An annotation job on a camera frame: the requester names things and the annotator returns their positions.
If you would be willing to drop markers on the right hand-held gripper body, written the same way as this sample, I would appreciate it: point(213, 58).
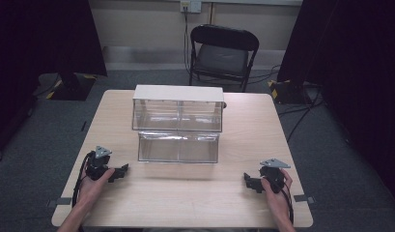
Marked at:
point(275, 175)

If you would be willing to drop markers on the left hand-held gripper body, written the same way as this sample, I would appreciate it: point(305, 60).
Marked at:
point(97, 167)

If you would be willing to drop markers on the person's right hand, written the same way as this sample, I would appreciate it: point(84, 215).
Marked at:
point(275, 199)

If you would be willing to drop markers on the person's left hand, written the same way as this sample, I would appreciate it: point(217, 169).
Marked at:
point(90, 190)

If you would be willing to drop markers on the grey tape strip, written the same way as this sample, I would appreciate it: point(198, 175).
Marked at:
point(304, 198)
point(60, 201)

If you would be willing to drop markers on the clear plastic drawer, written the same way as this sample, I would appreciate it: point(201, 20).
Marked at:
point(178, 150)

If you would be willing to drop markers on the clear drawer cabinet white top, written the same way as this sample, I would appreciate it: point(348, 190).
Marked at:
point(178, 109)

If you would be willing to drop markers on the black yellow stand base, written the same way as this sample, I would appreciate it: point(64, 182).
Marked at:
point(71, 86)
point(288, 92)

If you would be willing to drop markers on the black folding chair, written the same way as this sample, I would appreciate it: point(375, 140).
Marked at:
point(222, 58)

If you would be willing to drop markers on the dark curtain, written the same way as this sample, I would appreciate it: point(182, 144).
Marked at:
point(40, 48)
point(356, 80)

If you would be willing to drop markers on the white wall outlet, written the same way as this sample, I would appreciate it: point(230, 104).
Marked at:
point(191, 5)

